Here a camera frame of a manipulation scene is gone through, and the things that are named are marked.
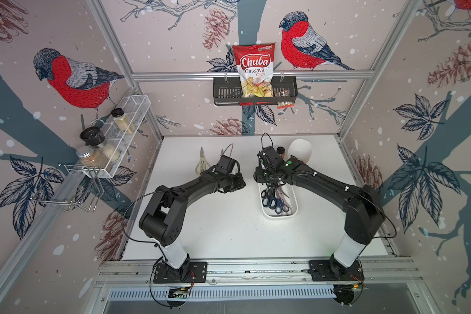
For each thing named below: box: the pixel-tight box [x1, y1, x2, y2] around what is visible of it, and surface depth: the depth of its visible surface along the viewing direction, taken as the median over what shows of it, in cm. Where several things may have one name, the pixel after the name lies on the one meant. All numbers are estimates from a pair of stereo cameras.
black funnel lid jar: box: [79, 126, 121, 163], surface depth 65 cm
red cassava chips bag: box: [232, 42, 276, 98], surface depth 85 cm
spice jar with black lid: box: [110, 107, 136, 135], surface depth 76 cm
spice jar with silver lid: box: [75, 145, 109, 166], surface depth 62 cm
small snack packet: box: [274, 89, 295, 110], surface depth 92 cm
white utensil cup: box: [287, 138, 313, 165], surface depth 99 cm
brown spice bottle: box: [276, 145, 286, 158], surface depth 103 cm
